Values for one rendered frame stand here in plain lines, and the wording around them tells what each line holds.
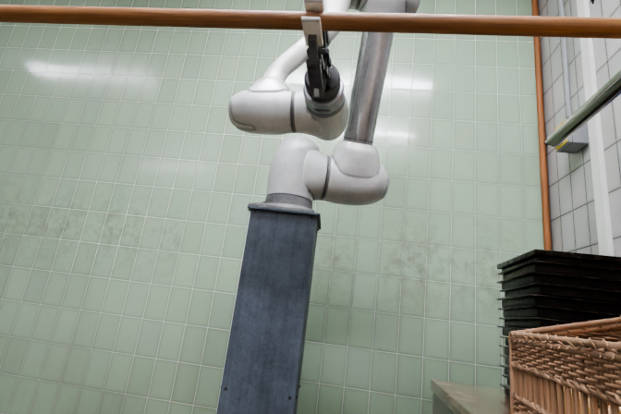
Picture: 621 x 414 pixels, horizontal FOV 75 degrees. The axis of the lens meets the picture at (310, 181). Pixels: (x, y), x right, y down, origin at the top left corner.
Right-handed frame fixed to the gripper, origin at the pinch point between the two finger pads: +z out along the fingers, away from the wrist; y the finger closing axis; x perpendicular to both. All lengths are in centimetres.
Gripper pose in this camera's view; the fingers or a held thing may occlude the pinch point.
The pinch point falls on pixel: (313, 22)
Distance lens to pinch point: 73.2
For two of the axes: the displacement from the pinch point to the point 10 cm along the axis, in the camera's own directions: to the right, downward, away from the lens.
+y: -1.2, 9.5, -2.9
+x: -9.9, -0.8, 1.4
